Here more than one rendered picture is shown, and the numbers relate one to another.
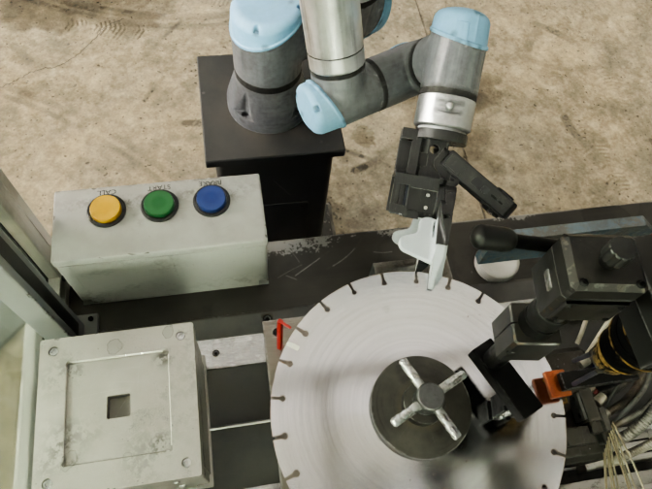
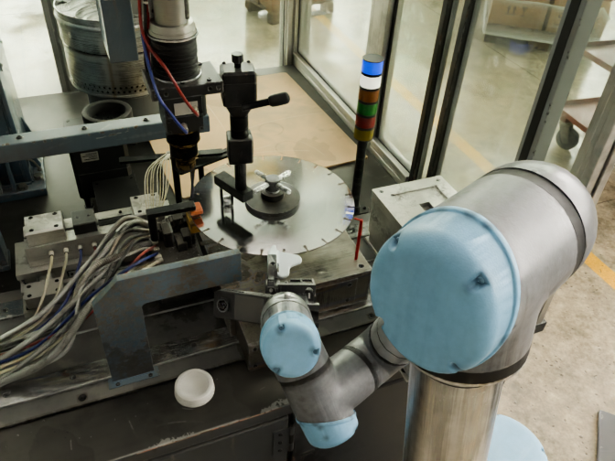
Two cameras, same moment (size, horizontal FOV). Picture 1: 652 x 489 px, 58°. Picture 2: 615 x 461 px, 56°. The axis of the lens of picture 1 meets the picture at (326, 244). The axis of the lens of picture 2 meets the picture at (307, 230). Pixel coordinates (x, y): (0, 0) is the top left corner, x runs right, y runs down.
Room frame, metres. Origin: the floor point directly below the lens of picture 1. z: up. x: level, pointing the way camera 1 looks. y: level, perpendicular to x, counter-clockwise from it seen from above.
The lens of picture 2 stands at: (1.09, -0.17, 1.65)
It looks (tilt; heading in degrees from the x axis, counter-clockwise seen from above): 40 degrees down; 173
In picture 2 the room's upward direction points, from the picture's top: 4 degrees clockwise
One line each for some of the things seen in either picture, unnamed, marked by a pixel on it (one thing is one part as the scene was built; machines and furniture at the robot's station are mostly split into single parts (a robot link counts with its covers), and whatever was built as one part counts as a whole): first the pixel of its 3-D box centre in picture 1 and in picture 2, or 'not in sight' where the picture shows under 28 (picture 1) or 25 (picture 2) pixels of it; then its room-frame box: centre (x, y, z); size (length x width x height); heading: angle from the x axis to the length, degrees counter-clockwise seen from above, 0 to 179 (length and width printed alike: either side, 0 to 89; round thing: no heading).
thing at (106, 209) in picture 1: (106, 211); not in sight; (0.36, 0.30, 0.90); 0.04 x 0.04 x 0.02
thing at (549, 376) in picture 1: (580, 383); (176, 220); (0.21, -0.32, 0.95); 0.10 x 0.03 x 0.07; 107
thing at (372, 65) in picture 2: not in sight; (372, 64); (-0.06, 0.08, 1.14); 0.05 x 0.04 x 0.03; 17
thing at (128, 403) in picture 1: (132, 417); (421, 231); (0.11, 0.21, 0.82); 0.18 x 0.18 x 0.15; 17
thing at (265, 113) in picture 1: (268, 82); not in sight; (0.72, 0.15, 0.80); 0.15 x 0.15 x 0.10
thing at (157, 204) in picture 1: (159, 206); not in sight; (0.38, 0.23, 0.90); 0.04 x 0.04 x 0.02
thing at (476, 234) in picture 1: (526, 259); (262, 97); (0.22, -0.15, 1.21); 0.08 x 0.06 x 0.03; 107
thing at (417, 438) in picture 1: (422, 405); (272, 195); (0.16, -0.13, 0.96); 0.11 x 0.11 x 0.03
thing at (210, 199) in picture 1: (211, 201); not in sight; (0.40, 0.17, 0.90); 0.04 x 0.04 x 0.02
